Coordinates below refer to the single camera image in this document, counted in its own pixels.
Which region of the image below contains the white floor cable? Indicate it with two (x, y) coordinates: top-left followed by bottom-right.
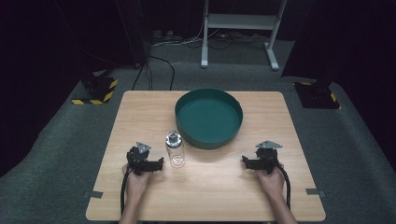
(150, 17), (220, 49)

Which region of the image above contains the person's left hand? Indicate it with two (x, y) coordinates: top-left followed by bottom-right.
(121, 164), (153, 200)

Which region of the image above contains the person's right hand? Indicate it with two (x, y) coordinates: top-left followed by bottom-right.
(254, 162), (287, 202)

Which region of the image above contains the grey tape strip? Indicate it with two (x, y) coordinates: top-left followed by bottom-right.
(304, 188), (327, 198)
(83, 189), (104, 200)

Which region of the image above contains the black yellow striped base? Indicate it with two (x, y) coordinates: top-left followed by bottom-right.
(71, 76), (120, 106)
(291, 80), (341, 110)

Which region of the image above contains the black floor cable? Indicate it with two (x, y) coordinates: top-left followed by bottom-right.
(131, 55), (177, 91)

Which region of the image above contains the green round tray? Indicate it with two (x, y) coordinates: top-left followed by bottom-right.
(174, 88), (245, 150)

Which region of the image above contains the clear bottle with silver cap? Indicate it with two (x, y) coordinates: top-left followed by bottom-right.
(164, 129), (187, 169)

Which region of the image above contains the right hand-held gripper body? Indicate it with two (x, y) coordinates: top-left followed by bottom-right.
(255, 140), (284, 175)

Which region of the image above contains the dark stand column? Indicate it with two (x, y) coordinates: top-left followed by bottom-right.
(114, 0), (149, 69)

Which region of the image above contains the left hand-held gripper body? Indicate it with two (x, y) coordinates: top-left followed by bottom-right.
(126, 141), (154, 176)

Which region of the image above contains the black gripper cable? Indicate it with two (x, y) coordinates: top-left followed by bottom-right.
(276, 163), (292, 211)
(120, 169), (131, 217)

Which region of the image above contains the power strip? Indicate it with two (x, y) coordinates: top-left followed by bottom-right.
(150, 29), (184, 45)

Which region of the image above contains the white metal stand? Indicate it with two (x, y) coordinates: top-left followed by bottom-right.
(200, 0), (288, 72)

